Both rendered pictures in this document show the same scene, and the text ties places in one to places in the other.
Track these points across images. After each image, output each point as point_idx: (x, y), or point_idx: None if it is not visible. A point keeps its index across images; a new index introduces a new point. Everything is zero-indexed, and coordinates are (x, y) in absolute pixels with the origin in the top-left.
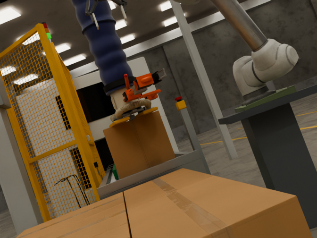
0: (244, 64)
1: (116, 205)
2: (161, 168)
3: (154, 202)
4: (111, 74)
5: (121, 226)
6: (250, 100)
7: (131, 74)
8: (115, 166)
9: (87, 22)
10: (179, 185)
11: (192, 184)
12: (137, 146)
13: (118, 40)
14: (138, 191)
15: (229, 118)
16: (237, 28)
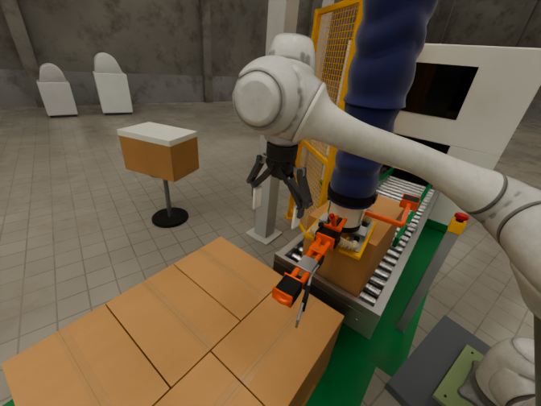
0: (518, 372)
1: (237, 314)
2: (332, 291)
3: (215, 379)
4: (336, 183)
5: (161, 389)
6: (465, 395)
7: (366, 195)
8: (303, 248)
9: (348, 96)
10: (261, 379)
11: (254, 403)
12: (329, 252)
13: None
14: (270, 312)
15: (389, 387)
16: (537, 379)
